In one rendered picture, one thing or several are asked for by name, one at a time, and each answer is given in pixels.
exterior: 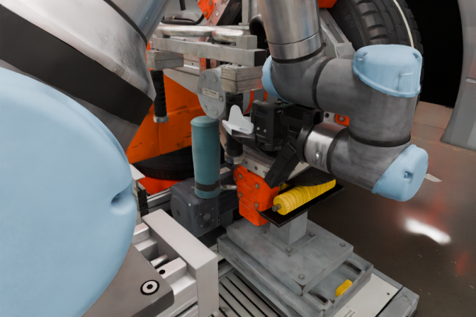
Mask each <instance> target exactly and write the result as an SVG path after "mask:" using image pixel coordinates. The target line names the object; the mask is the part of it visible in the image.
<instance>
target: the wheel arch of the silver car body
mask: <svg viewBox="0 0 476 317"><path fill-rule="evenodd" d="M405 1H406V3H407V5H408V8H409V9H410V10H411V12H412V14H413V16H414V20H413V21H416V24H417V26H418V29H417V30H418V31H419V32H420V36H421V42H420V43H421V44H422V45H423V51H424V53H423V55H422V57H423V58H424V66H423V68H424V80H423V81H421V82H422V83H423V85H422V90H421V93H420V94H419V95H420V98H419V101H423V102H427V103H433V104H437V105H444V106H448V107H452V108H454V109H453V112H452V115H451V117H450V120H449V122H448V124H447V127H446V129H445V131H444V133H443V134H442V136H441V138H440V142H442V143H444V141H445V139H446V137H447V135H448V133H449V132H450V130H451V127H452V125H453V123H454V120H455V118H456V115H457V113H458V109H459V107H460V102H461V99H462V96H463V90H464V86H465V80H466V73H467V65H468V28H467V21H466V16H465V8H464V4H463V0H405Z"/></svg>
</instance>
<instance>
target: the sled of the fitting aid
mask: <svg viewBox="0 0 476 317"><path fill-rule="evenodd" d="M217 251H218V253H219V254H220V255H221V256H222V257H224V258H225V259H226V260H227V261H228V262H229V263H230V264H231V265H233V266H234V267H235V268H236V269H237V270H238V271H239V272H240V273H242V274H243V275H244V276H245V277H246V278H247V279H248V280H249V281H250V282H251V283H252V284H253V285H254V286H255V287H256V288H257V289H259V290H260V291H261V292H262V293H263V294H264V295H265V296H266V297H268V298H269V299H270V300H271V301H272V302H273V303H274V304H275V305H276V306H277V307H278V308H279V309H280V310H281V311H282V312H283V313H285V314H286V315H287V316H288V317H333V316H334V315H335V314H336V313H337V312H338V311H339V310H340V309H341V308H342V307H343V306H345V305H346V304H347V303H348V302H349V301H350V300H351V299H352V298H353V297H354V296H355V295H356V294H357V293H358V292H359V291H360V290H361V289H362V288H363V287H364V286H365V285H366V284H367V283H368V282H369V281H370V279H371V275H372V271H373V264H372V263H370V262H368V261H367V260H365V259H363V258H362V257H360V256H358V255H356V254H355V253H352V256H350V257H349V258H348V259H347V260H345V261H344V262H343V263H342V264H340V266H338V267H337V268H336V269H335V270H333V271H332V272H331V273H330V274H328V275H327V276H326V277H325V278H324V279H323V280H322V281H320V282H319V283H318V284H317V285H315V286H314V287H313V288H312V289H311V290H309V291H308V292H307V293H306V294H305V295H304V296H300V295H299V294H298V293H296V292H295V291H294V290H293V289H291V288H290V287H289V286H288V285H287V284H286V283H284V282H283V281H282V280H281V279H279V278H278V277H277V276H275V275H274V274H273V273H272V272H271V271H270V270H269V269H267V268H266V267H265V266H263V265H262V264H261V263H260V262H259V261H258V260H257V259H255V258H254V257H253V256H252V255H250V254H249V253H248V252H246V251H245V250H244V249H243V248H242V247H241V246H239V245H238V244H237V243H236V242H234V241H233V240H232V239H231V238H230V237H229V236H228V235H227V232H226V233H224V234H223V235H221V236H218V237H217Z"/></svg>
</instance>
